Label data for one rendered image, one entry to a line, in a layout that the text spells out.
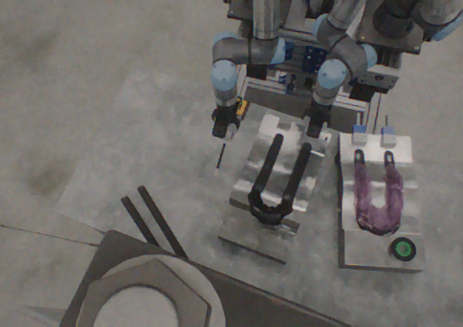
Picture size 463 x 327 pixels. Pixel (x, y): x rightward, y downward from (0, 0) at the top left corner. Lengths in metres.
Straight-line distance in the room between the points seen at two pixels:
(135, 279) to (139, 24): 2.86
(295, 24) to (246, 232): 0.85
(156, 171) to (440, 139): 1.76
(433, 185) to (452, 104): 1.24
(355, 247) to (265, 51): 0.70
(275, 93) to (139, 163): 1.05
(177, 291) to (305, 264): 1.28
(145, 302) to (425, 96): 2.70
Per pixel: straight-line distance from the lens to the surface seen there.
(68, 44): 3.17
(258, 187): 1.51
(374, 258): 1.51
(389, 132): 1.72
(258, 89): 2.48
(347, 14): 1.36
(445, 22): 1.52
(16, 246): 2.72
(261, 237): 1.52
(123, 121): 1.81
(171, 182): 1.66
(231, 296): 0.35
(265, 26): 1.29
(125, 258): 0.36
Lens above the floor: 2.35
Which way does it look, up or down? 70 degrees down
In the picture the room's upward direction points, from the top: 7 degrees counter-clockwise
